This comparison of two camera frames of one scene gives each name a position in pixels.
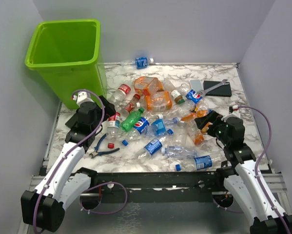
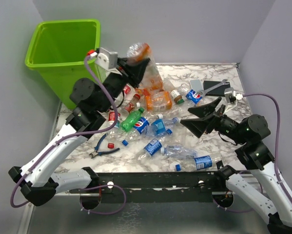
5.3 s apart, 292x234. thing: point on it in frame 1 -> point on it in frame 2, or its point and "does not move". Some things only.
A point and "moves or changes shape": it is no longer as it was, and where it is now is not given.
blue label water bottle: (152, 147) does not move
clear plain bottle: (179, 135) does not move
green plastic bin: (66, 54) does not move
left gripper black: (109, 109) -> (134, 70)
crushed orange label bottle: (147, 85) moves or changes shape
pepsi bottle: (192, 96) does not move
